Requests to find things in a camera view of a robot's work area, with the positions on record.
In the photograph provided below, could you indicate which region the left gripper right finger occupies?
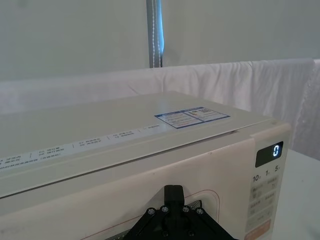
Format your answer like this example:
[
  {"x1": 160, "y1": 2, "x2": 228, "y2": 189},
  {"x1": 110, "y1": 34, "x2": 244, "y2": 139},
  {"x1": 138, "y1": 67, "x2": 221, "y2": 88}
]
[{"x1": 174, "y1": 184, "x2": 235, "y2": 240}]

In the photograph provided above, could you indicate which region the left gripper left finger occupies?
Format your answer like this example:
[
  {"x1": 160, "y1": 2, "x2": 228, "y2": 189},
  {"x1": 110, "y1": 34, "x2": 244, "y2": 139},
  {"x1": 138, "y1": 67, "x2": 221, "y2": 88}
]
[{"x1": 122, "y1": 184, "x2": 175, "y2": 240}]

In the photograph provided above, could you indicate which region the cream microwave oven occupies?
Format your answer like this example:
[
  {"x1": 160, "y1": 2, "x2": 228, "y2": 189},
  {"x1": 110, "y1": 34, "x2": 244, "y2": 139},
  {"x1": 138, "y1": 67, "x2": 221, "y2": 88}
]
[{"x1": 0, "y1": 90, "x2": 293, "y2": 240}]

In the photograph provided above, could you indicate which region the blue bordered sticker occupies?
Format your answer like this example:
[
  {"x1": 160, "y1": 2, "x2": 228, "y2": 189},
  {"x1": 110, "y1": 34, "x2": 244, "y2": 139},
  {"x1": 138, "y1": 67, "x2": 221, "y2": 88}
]
[{"x1": 153, "y1": 106, "x2": 231, "y2": 130}]

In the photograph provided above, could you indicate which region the oven control panel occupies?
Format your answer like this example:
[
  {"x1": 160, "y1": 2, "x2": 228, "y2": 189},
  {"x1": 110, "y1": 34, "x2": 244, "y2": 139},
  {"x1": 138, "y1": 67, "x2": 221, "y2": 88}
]
[{"x1": 244, "y1": 129, "x2": 292, "y2": 240}]

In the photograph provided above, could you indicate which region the long white label strip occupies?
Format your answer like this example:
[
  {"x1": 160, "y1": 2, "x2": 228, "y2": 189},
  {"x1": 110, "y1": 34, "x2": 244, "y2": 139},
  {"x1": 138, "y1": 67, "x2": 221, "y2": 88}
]
[{"x1": 0, "y1": 124, "x2": 169, "y2": 174}]

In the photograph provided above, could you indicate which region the white table cloth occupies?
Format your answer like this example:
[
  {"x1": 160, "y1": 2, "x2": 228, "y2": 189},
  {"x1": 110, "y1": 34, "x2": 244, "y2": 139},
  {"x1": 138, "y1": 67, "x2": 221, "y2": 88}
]
[{"x1": 282, "y1": 149, "x2": 320, "y2": 240}]

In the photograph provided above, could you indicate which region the white wrinkled draped cloth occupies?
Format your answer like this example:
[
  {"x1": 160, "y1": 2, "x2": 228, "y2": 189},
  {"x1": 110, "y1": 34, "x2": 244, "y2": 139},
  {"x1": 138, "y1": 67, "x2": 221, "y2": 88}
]
[{"x1": 0, "y1": 57, "x2": 320, "y2": 162}]

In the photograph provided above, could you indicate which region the grey striped post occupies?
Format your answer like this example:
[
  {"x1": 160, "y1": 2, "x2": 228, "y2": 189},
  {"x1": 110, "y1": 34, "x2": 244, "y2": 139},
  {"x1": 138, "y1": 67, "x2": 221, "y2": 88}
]
[{"x1": 145, "y1": 0, "x2": 166, "y2": 69}]

